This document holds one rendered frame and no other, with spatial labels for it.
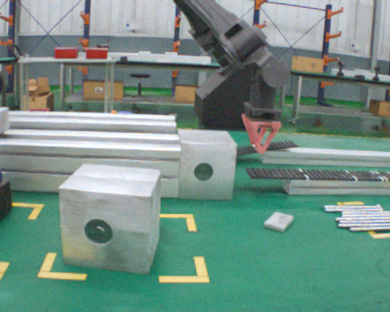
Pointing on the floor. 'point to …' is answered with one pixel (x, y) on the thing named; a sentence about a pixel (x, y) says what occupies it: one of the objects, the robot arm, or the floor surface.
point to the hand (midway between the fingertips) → (257, 146)
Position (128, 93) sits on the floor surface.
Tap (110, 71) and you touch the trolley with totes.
